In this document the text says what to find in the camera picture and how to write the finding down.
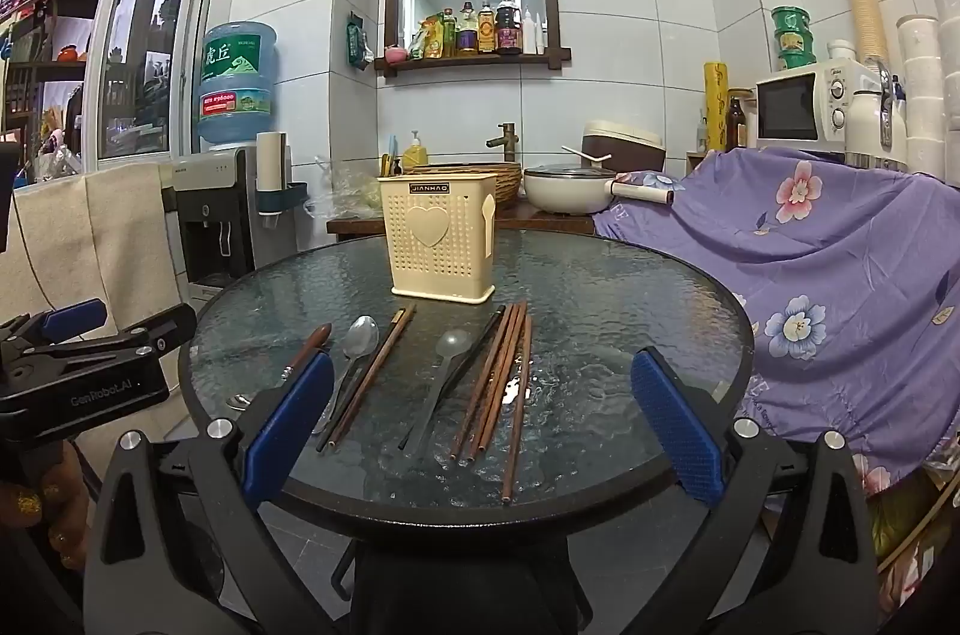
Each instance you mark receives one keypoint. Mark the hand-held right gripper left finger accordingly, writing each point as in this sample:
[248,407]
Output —
[289,425]

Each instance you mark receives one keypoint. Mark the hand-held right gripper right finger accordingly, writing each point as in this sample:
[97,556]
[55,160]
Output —
[675,425]

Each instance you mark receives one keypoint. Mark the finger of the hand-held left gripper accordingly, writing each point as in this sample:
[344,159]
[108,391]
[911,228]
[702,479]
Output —
[71,319]
[150,335]

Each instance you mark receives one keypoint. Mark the brown wooden chopstick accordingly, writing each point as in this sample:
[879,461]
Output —
[482,380]
[516,425]
[502,380]
[494,380]
[375,373]

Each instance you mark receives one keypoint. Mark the silver metal spoon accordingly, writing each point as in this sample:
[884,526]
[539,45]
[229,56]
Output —
[362,335]

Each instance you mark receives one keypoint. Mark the grey translucent plastic spoon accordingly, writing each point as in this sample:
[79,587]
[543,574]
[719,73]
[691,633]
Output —
[454,344]

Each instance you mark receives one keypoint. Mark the black chopstick with pale band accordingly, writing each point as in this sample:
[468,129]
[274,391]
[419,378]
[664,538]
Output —
[480,340]

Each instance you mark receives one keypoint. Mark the cream plastic utensil holder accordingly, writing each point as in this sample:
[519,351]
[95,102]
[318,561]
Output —
[435,260]

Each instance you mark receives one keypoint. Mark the person's left hand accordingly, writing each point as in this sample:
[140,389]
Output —
[52,515]

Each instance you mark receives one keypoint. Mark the beige cloth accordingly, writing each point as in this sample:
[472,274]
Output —
[90,245]

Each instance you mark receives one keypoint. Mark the white water dispenser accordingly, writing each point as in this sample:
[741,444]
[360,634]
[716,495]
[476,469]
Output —
[217,208]

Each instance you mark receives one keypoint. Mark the purple floral cloth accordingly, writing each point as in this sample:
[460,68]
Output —
[825,275]

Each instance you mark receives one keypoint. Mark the clear plastic bag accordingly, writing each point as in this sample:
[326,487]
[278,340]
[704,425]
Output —
[352,196]

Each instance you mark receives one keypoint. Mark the wooden shelving unit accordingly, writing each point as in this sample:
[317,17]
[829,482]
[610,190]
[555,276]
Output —
[45,73]

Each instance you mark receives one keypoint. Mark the blue water jug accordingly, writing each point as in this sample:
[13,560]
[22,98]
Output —
[236,80]

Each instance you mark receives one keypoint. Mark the sliding glass window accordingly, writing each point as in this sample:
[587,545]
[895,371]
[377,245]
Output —
[142,50]

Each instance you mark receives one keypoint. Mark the brown and white rice cooker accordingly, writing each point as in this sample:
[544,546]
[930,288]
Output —
[630,148]

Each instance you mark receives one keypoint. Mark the white rice paddle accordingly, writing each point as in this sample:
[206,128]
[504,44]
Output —
[589,155]

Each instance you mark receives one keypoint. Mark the wicker basket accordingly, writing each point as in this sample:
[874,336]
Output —
[508,184]

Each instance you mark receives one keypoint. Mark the yellow dish soap bottle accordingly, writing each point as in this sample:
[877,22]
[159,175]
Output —
[415,157]

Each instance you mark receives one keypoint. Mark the brown glass bottle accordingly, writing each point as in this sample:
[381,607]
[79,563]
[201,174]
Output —
[736,125]

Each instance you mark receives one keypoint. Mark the yellow wrap roll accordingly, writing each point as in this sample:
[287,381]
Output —
[715,106]

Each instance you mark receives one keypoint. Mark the brass faucet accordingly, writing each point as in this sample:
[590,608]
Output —
[506,144]

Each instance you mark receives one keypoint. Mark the white microwave oven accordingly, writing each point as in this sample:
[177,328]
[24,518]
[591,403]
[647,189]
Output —
[787,106]

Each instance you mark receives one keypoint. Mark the white thermos kettle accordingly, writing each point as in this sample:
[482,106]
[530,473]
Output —
[870,125]

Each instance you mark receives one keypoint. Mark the green hanging packet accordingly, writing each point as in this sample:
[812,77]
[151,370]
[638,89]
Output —
[358,43]

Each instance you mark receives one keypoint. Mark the pink bowl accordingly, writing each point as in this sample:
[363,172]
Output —
[396,55]

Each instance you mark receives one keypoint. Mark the green instant noodle cup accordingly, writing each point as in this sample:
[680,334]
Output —
[795,52]
[791,20]

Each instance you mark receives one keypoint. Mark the wooden framed mirror shelf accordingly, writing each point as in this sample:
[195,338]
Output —
[465,63]

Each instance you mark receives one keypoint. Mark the yellow green seasoning packets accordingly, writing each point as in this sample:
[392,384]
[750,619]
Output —
[426,39]

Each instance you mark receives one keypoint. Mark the small white container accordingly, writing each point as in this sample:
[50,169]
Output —
[841,50]

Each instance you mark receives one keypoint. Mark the stack of white cups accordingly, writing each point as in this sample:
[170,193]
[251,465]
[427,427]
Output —
[921,95]

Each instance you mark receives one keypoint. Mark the white squeeze bottle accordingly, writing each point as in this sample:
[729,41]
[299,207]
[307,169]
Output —
[529,35]

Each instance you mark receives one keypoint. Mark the green bottle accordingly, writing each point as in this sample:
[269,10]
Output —
[450,35]

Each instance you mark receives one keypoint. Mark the dark soy sauce bottle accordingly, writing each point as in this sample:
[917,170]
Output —
[508,35]

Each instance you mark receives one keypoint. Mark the amber sauce bottle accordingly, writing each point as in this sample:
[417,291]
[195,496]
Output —
[487,34]

